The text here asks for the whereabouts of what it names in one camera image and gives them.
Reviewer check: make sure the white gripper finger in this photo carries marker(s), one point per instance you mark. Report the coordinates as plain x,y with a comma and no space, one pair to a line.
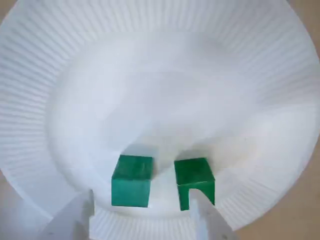
210,225
70,225

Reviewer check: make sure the green block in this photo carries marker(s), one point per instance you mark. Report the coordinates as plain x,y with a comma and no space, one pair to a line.
130,192
190,172

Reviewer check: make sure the white paper plate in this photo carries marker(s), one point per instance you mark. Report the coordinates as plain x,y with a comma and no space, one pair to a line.
160,87

